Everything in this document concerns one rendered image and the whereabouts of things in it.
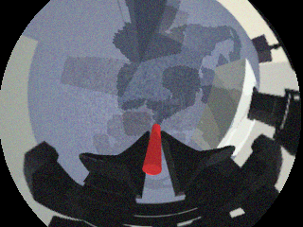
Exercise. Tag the red peg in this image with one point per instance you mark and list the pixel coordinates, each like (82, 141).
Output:
(153, 158)

